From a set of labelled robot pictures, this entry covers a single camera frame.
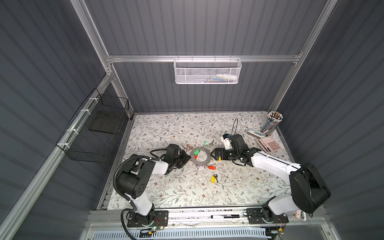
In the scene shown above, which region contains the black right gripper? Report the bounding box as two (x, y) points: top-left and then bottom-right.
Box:
(210, 147), (239, 160)

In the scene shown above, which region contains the green tagged silver key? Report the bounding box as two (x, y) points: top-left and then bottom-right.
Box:
(204, 141), (214, 147)

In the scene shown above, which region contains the large metal keyring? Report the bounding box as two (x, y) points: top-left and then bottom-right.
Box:
(191, 148), (211, 166)

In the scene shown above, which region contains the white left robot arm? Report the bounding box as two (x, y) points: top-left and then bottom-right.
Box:
(113, 144), (191, 222)

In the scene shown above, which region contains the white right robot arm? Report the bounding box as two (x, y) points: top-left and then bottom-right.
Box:
(210, 134), (331, 224)

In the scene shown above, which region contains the yellow tagged key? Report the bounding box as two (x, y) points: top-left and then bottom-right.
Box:
(211, 174), (218, 183)

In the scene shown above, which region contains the white blue stapler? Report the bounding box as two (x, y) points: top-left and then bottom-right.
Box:
(247, 129), (264, 139)

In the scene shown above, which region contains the pink calculator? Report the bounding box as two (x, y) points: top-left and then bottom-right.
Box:
(257, 137), (282, 153)

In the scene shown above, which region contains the black marker pen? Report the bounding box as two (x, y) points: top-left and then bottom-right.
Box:
(211, 215), (240, 219)

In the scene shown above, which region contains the clear pencil cup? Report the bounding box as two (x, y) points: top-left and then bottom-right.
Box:
(261, 111), (284, 137)

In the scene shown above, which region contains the white glue bottle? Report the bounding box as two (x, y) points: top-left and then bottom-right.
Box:
(216, 74), (238, 82)

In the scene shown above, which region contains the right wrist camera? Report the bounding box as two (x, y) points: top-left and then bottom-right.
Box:
(221, 133), (232, 150)

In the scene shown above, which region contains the white wire mesh basket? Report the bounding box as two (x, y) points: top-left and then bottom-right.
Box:
(173, 57), (242, 85)

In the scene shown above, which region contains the white slotted cable duct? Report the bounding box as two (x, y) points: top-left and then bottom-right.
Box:
(89, 227), (268, 240)

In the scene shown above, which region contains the black wire basket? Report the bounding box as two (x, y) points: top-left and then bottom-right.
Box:
(57, 89), (131, 164)

